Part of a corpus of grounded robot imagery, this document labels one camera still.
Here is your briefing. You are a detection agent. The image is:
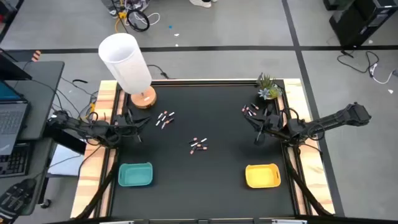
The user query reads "black desk foot bar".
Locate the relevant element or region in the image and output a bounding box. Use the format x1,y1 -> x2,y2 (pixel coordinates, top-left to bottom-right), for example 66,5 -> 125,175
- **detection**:
43,123 -> 88,156

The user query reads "person's hand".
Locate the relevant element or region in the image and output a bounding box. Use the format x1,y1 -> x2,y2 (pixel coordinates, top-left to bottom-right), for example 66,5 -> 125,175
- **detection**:
0,177 -> 37,220

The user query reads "potted succulent plant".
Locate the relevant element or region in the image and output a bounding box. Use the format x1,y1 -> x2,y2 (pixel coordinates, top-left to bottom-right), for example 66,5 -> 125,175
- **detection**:
256,72 -> 284,101

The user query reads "yellow plastic bin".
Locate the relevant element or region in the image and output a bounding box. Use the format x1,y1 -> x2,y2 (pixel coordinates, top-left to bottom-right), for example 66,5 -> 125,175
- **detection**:
244,163 -> 282,189

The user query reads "white shade wooden base lamp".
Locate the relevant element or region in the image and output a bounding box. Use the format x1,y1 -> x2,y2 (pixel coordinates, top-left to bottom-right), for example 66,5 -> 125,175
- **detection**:
98,32 -> 158,110

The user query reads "teal plastic bin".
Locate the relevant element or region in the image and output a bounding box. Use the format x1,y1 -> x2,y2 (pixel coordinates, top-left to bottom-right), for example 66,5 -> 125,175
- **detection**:
118,162 -> 154,188

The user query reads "pale floor mat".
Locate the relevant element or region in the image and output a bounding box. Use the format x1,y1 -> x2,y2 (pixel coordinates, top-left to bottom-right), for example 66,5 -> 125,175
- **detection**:
48,143 -> 86,177

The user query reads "black monitor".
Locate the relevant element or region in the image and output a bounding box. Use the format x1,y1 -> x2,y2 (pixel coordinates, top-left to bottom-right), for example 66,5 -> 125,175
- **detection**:
0,48 -> 34,81

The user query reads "black keyboard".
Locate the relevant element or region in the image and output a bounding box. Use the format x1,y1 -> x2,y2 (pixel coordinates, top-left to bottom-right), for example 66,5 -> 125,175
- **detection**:
0,142 -> 34,179

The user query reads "white floor cable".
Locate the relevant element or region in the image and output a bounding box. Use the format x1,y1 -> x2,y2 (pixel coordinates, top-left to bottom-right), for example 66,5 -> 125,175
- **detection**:
124,11 -> 161,27

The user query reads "yellow cable with plug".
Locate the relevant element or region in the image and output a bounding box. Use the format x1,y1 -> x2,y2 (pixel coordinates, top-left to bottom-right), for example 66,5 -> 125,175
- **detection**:
114,11 -> 129,34

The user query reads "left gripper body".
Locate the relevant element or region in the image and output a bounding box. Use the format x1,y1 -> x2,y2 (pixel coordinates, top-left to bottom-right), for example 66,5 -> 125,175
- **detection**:
112,108 -> 144,144

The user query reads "black coiled cable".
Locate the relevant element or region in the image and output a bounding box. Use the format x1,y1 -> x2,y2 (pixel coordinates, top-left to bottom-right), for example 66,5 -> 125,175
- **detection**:
126,8 -> 151,33

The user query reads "grey laptop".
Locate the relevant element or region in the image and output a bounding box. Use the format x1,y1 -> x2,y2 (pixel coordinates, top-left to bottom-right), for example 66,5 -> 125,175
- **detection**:
0,79 -> 32,156

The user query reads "black lamp power cable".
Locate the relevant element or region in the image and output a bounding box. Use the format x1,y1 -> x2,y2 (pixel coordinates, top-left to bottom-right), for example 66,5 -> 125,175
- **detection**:
146,63 -> 170,80

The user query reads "white power strip cable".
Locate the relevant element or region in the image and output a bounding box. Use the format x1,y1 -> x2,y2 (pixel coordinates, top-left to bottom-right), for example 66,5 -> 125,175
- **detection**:
368,62 -> 397,85

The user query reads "black floor cable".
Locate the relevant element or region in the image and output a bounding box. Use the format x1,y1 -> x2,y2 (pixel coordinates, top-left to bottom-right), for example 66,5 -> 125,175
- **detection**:
336,49 -> 381,75

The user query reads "dark grey side desk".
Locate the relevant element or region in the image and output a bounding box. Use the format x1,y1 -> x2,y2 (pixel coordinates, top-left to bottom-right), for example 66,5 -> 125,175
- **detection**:
0,60 -> 66,217

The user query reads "large black equipment cabinet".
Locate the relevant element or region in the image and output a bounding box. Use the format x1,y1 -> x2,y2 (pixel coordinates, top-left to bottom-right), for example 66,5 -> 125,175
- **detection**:
328,0 -> 398,48

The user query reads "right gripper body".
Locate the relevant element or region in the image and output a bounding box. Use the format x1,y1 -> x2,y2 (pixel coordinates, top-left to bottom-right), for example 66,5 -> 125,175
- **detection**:
253,103 -> 289,146

